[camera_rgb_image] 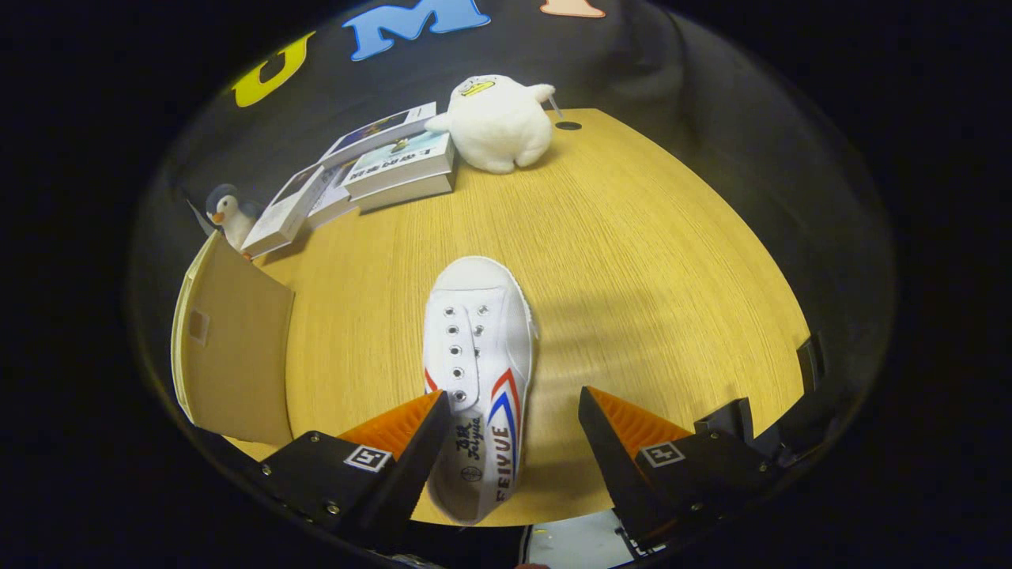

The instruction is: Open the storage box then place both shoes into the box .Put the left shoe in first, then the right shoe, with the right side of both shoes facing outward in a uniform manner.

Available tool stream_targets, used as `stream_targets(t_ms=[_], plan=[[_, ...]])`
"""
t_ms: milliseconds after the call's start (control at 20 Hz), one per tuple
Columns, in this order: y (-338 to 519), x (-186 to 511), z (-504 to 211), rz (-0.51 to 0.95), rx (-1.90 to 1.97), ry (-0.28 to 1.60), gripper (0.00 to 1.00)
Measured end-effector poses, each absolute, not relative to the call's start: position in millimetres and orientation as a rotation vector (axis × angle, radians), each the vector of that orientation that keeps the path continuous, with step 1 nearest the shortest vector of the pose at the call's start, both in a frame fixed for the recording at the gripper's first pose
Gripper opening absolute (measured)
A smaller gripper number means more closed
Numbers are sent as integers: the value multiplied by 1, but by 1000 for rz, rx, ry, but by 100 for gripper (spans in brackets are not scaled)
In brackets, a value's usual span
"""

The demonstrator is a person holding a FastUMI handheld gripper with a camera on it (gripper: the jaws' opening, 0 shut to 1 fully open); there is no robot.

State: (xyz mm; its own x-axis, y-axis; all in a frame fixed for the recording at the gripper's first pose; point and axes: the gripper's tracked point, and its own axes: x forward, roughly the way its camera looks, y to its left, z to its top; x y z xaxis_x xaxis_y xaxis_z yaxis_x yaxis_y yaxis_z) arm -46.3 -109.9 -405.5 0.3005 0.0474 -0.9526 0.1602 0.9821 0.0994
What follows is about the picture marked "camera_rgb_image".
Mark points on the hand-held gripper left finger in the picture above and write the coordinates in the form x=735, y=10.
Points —
x=407, y=474

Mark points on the thin white book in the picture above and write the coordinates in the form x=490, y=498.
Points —
x=332, y=201

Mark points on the white book with dark portrait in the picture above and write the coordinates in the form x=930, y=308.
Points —
x=281, y=213

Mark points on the thick pale cover book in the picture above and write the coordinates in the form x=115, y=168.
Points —
x=399, y=170

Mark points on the grey penguin plush toy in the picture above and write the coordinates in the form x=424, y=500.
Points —
x=233, y=217

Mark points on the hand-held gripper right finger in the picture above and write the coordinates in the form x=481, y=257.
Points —
x=621, y=474

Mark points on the black angular frame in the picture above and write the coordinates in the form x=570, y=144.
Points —
x=810, y=363

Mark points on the book with blue cover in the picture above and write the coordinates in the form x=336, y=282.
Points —
x=371, y=130

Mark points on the white canvas shoe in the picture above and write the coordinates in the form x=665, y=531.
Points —
x=482, y=340

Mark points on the black desk grommet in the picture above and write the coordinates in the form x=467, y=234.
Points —
x=568, y=125

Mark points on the beige storage box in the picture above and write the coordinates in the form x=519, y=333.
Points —
x=237, y=356

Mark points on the white duck plush toy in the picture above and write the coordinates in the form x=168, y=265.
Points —
x=498, y=126

